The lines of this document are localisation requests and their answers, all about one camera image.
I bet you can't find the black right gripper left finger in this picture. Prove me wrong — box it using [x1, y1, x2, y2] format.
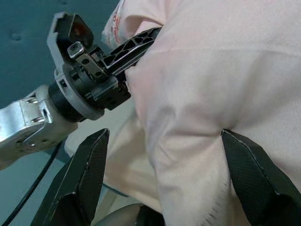
[30, 128, 111, 226]

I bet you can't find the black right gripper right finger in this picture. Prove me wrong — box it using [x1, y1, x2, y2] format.
[220, 129, 301, 226]

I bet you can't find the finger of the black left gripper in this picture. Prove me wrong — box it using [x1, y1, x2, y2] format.
[103, 27, 163, 76]

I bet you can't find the pink pillow with dot print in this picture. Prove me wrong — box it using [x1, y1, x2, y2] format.
[64, 0, 301, 226]

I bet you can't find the cream bed sheet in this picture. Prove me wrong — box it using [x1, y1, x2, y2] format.
[0, 103, 142, 226]

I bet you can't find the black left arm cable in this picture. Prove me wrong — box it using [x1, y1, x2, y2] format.
[0, 141, 59, 226]

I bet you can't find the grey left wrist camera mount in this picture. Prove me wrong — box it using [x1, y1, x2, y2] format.
[46, 11, 105, 121]

